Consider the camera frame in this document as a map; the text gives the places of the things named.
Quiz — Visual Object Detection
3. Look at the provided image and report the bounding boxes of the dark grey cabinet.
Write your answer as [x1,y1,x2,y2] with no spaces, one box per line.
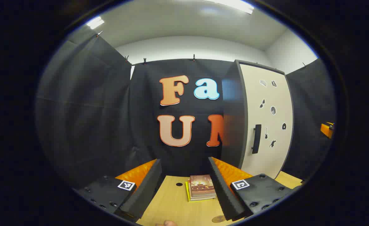
[221,59,287,170]

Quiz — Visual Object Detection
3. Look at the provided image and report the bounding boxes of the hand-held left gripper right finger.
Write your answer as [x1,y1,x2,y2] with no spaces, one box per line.
[208,156,303,222]

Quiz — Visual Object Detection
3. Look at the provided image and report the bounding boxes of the beige cabinet door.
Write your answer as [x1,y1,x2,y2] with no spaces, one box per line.
[238,61,294,179]

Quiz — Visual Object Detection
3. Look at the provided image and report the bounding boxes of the row of black cloth clips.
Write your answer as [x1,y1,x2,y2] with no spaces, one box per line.
[96,30,307,68]

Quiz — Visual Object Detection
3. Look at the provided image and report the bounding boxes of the ceiling light panel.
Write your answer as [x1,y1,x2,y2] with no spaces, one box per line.
[203,0,254,14]
[87,16,105,30]

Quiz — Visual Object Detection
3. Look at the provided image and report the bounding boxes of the black backdrop cloth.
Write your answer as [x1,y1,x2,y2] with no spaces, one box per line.
[35,27,337,192]

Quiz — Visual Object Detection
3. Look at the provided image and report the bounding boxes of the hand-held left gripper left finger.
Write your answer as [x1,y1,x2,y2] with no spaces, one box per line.
[74,159,165,222]

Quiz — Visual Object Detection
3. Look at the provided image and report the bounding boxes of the black door handle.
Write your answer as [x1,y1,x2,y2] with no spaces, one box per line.
[252,124,262,154]

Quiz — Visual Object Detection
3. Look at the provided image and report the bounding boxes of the yellow book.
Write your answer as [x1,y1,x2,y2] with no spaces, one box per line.
[185,180,218,202]

